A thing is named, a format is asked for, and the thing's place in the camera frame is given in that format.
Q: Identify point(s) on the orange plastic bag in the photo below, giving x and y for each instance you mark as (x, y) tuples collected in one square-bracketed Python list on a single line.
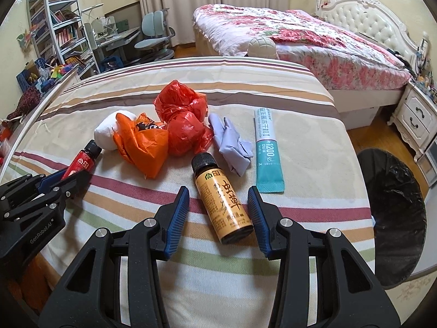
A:
[(146, 150)]

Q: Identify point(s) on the white bookshelf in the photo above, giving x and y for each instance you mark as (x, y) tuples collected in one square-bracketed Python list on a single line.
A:
[(61, 24)]

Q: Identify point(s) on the white paper ball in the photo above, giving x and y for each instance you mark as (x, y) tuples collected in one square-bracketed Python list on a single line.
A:
[(105, 133)]

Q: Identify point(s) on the grey study desk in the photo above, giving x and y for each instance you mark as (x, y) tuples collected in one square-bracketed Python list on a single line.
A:
[(116, 37)]

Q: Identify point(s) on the black-lined trash bin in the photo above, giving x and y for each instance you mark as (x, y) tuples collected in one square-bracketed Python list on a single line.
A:
[(392, 211)]

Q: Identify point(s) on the teal tube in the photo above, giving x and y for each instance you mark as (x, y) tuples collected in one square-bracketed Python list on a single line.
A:
[(268, 157)]

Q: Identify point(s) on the grey-blue desk chair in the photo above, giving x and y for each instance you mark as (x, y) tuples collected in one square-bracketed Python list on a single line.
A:
[(153, 24)]

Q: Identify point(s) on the cluster of small bottles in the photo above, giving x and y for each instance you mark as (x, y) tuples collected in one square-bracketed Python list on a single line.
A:
[(423, 82)]

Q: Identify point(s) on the white nightstand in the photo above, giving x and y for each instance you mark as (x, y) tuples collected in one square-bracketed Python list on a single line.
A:
[(413, 112)]

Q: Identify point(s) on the small yellow label bottle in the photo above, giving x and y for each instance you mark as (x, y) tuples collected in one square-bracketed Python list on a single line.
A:
[(222, 205)]

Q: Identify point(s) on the floral quilt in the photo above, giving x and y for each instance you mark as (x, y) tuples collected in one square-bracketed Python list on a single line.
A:
[(290, 37)]

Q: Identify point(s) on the dark red fuzzy cloth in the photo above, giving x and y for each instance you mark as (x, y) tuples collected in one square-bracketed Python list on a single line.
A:
[(27, 100)]

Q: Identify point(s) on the small red bottle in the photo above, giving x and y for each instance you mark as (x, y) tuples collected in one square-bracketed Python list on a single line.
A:
[(80, 162)]

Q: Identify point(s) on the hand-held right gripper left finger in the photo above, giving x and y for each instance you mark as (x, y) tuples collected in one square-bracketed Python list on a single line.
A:
[(177, 218)]

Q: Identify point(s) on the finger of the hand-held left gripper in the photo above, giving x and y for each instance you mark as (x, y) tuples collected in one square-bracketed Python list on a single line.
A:
[(73, 184), (51, 183)]

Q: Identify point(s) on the blue plastic crate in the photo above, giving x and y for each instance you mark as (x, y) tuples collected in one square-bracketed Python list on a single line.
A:
[(27, 78), (112, 65)]

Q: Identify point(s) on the white bed with tufted headboard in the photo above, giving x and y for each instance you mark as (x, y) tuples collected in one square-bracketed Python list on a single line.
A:
[(372, 20)]

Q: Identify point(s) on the red plastic bag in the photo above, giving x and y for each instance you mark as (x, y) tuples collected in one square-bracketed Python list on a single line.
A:
[(181, 109)]

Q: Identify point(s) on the lilac glove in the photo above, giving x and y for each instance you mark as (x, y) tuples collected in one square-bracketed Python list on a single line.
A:
[(232, 147)]

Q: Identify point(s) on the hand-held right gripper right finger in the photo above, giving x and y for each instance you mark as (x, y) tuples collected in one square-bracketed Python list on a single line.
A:
[(257, 218)]

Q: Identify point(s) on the striped bed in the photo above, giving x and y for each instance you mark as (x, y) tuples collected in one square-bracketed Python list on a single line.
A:
[(314, 184)]

